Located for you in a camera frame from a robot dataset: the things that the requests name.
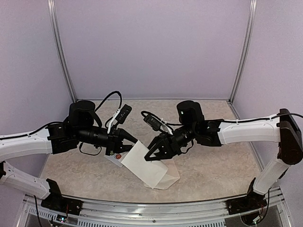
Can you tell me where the front aluminium rail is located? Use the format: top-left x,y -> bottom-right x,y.
16,190 -> 292,227

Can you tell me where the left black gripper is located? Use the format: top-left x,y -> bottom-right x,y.
75,125 -> 143,156

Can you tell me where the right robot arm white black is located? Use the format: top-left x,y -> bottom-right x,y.
141,100 -> 303,210

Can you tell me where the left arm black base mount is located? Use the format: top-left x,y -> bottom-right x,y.
41,179 -> 83,216

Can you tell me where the white sticker sheet with seals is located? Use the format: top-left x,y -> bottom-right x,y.
104,154 -> 123,167

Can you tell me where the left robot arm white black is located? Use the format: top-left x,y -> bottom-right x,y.
0,100 -> 137,210

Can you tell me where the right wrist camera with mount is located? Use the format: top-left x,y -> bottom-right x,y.
141,111 -> 174,135

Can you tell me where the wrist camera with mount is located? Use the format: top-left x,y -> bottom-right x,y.
107,104 -> 132,134
141,111 -> 174,135

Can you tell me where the left aluminium frame post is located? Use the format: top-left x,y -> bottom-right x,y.
47,0 -> 77,103

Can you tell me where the right aluminium frame post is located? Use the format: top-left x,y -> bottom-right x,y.
229,0 -> 257,105

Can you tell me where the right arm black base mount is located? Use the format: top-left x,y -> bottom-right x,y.
226,178 -> 267,215

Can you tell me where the aluminium frame post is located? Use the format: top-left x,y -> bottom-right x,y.
229,0 -> 257,105
47,0 -> 77,103

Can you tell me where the beige ornate letter paper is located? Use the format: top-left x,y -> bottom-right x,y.
121,140 -> 168,189

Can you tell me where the cream envelope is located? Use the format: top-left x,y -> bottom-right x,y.
143,159 -> 180,190

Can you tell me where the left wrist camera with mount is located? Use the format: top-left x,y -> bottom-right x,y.
107,104 -> 132,134

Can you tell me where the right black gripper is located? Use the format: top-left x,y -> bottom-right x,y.
142,124 -> 196,161

